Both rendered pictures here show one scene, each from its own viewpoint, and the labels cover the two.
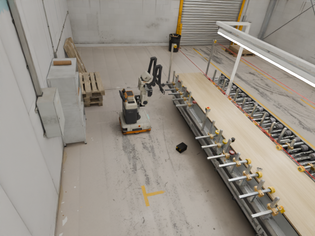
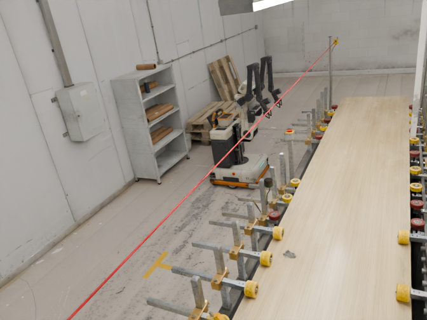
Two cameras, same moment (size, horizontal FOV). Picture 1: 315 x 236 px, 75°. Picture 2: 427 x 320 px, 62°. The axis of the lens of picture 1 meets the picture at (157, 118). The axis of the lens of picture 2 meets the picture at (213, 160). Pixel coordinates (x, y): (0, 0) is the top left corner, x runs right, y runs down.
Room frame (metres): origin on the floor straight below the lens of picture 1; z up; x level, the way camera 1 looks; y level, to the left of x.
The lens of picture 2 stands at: (0.67, -2.58, 2.36)
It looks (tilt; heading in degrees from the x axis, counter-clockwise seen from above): 24 degrees down; 48
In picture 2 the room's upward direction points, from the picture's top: 9 degrees counter-clockwise
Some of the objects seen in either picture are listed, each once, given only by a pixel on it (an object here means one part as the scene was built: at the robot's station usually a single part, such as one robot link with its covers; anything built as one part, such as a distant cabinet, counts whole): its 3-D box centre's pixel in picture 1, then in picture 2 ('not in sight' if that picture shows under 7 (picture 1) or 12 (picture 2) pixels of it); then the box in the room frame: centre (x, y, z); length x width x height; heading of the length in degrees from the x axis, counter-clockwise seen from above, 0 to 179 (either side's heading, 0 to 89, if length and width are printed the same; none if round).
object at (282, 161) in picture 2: (211, 131); (283, 178); (2.85, -0.96, 0.90); 0.04 x 0.04 x 0.48; 19
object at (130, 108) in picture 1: (130, 106); (229, 140); (3.85, 0.62, 0.59); 0.55 x 0.34 x 0.83; 19
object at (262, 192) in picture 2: (226, 150); (264, 207); (2.38, -1.13, 0.92); 0.04 x 0.04 x 0.48; 19
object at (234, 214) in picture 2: (220, 156); (249, 217); (2.30, -1.03, 0.84); 0.43 x 0.03 x 0.04; 109
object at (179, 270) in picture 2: (256, 193); (210, 277); (1.61, -1.33, 0.95); 0.50 x 0.04 x 0.04; 109
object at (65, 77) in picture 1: (70, 102); (154, 123); (3.49, 1.80, 0.78); 0.90 x 0.45 x 1.55; 19
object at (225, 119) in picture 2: (129, 95); (225, 119); (3.84, 0.64, 0.87); 0.23 x 0.15 x 0.11; 19
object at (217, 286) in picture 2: (258, 191); (220, 278); (1.65, -1.38, 0.95); 0.14 x 0.06 x 0.05; 19
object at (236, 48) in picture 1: (254, 48); not in sight; (10.47, -4.41, 0.23); 2.41 x 0.77 x 0.17; 111
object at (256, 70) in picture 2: (159, 75); (257, 82); (3.82, 0.03, 1.41); 0.11 x 0.06 x 0.43; 19
